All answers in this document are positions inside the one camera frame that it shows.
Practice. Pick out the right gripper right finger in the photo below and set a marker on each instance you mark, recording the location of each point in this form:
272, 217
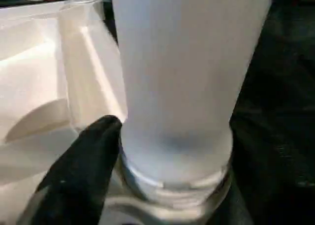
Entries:
270, 190

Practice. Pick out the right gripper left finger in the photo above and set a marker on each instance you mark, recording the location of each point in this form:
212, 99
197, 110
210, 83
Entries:
78, 175

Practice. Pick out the white plastic table top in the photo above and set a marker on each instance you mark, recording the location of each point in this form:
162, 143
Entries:
37, 74

